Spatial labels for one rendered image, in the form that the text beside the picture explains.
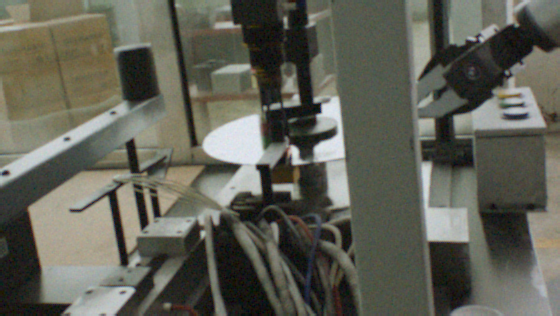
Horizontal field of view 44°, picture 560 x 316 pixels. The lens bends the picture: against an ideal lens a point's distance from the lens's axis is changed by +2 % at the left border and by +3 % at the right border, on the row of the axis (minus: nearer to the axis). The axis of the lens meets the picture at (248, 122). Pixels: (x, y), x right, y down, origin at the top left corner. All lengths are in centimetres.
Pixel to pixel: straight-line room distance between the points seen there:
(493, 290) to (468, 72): 32
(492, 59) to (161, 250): 49
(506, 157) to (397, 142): 85
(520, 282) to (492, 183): 25
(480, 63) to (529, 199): 43
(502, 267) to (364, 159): 71
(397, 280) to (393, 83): 12
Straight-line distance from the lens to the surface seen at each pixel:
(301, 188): 109
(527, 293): 102
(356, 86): 37
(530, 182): 124
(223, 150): 103
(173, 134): 166
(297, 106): 98
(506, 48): 90
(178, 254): 93
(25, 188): 76
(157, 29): 162
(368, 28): 37
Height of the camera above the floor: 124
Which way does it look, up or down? 14 degrees down
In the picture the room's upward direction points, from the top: 8 degrees counter-clockwise
